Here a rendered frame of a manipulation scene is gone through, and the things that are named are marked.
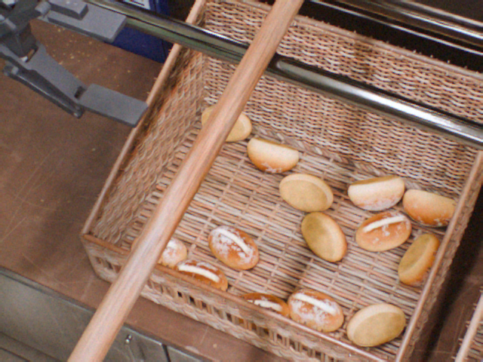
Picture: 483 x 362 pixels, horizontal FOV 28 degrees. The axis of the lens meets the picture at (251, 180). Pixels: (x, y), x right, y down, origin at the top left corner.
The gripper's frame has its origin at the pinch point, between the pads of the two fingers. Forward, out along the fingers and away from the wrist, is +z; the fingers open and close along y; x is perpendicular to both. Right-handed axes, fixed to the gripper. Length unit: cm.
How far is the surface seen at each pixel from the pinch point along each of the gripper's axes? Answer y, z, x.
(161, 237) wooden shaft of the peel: 13.2, 7.4, 9.2
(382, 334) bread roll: 71, 26, -14
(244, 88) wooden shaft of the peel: 12.9, 7.0, -11.6
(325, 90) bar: 16.8, 14.5, -17.6
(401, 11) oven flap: 38, 13, -51
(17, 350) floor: 133, -56, -2
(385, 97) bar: 15.9, 21.5, -18.7
